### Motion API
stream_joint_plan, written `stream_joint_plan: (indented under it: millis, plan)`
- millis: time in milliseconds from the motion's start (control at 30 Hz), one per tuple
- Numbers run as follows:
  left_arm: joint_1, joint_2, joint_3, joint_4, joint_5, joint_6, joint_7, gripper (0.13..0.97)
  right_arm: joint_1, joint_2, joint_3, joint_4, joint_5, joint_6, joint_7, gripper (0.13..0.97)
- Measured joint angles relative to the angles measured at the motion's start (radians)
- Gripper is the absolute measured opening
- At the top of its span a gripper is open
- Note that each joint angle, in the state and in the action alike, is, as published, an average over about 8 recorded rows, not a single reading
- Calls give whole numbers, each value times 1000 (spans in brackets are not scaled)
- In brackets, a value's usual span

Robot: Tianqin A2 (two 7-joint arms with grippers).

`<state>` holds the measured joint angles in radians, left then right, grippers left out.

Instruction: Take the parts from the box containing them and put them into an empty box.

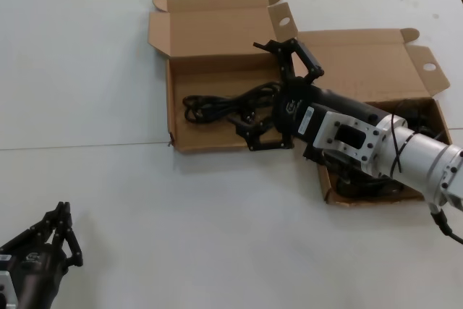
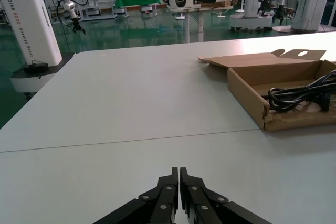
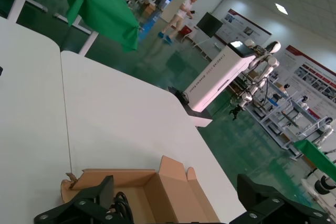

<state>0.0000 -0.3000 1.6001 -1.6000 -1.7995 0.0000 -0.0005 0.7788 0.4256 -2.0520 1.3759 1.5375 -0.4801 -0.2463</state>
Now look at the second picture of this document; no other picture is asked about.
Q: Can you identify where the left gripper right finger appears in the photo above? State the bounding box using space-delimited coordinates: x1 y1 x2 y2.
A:
179 167 266 224

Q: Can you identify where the black power cord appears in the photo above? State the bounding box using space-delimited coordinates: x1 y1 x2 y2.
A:
268 69 336 113

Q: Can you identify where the open cardboard box torn edge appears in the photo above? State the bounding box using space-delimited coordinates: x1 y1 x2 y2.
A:
196 49 336 132

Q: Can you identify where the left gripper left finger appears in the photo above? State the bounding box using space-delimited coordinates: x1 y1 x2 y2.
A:
93 166 179 224

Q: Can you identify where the brown cardboard carton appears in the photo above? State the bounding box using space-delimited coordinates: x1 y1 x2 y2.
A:
201 0 234 8

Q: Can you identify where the white robot arm black gripper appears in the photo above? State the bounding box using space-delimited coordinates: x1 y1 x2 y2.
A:
51 0 87 36

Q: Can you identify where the white height-adjustable table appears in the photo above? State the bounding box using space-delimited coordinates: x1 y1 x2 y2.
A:
181 5 237 44

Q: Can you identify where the white Tianqing column robot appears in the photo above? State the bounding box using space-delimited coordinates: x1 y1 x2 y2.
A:
0 0 77 100

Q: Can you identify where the small black box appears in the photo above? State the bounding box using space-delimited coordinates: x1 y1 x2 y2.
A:
23 60 48 74

